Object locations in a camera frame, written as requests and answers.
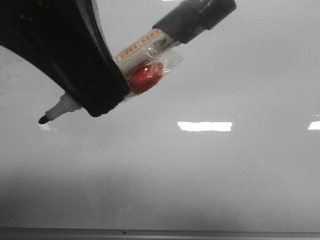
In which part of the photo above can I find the red round magnet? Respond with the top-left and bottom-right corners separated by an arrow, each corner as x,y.
128,62 -> 164,94

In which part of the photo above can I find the white whiteboard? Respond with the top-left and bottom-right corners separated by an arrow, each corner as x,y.
0,0 -> 320,232

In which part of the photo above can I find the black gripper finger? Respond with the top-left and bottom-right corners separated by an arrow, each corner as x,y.
0,0 -> 130,117

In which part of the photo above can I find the black and white whiteboard marker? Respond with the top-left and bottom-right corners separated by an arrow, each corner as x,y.
39,0 -> 236,124

